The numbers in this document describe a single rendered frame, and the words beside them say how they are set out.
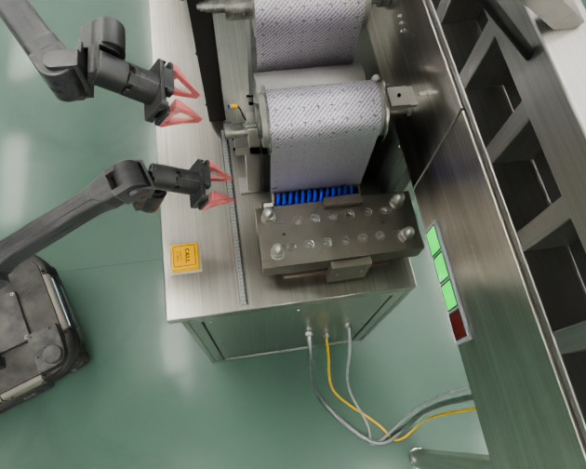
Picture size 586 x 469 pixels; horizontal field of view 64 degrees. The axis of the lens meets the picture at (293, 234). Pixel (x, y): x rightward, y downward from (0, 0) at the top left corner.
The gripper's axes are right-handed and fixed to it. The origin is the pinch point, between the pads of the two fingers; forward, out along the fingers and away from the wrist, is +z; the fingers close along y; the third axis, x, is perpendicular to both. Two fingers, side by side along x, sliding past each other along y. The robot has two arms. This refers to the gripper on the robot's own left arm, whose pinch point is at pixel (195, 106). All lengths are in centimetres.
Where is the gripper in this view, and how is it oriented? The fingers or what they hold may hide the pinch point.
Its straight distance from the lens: 96.6
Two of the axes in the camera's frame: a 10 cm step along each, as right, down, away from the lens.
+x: 6.7, -3.9, -6.4
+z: 7.3, 1.6, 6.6
